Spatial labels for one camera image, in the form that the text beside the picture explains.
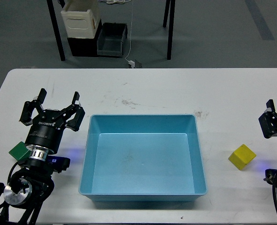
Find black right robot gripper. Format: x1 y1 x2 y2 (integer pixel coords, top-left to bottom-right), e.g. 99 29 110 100
259 99 277 138

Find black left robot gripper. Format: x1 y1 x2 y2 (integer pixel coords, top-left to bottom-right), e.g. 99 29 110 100
19 88 85 152

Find yellow cube block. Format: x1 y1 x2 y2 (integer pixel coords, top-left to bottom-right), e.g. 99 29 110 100
228 144 256 171

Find green cube block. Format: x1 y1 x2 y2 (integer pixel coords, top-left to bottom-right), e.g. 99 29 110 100
8 142 31 161

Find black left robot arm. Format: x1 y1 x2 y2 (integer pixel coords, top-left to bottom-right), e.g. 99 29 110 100
0 88 85 225

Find black box under crate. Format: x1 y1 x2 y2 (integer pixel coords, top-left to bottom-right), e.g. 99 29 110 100
67 21 102 57

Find blue plastic tray box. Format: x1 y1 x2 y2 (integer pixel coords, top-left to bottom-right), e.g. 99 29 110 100
79 114 208 202

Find dark grey storage bin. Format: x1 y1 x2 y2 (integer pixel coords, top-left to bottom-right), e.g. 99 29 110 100
97 22 128 57

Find white power adapter plug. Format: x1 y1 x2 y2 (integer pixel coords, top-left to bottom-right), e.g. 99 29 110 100
128 60 142 68

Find cream white plastic crate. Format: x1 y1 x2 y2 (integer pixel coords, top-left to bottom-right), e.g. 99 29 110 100
61 0 100 39

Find black left table leg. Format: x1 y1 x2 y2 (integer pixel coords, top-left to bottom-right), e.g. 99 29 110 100
46 0 66 61

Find black table leg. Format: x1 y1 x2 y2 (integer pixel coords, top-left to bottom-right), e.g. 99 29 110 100
162 0 176 60
46 0 66 61

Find black right table leg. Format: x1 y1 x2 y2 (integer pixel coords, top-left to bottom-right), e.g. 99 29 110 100
162 0 176 60

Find white cable coil on floor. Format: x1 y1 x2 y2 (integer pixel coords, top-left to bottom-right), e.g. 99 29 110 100
97 0 132 5

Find white hanging cable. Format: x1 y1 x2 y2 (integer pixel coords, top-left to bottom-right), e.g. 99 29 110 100
124 0 133 62

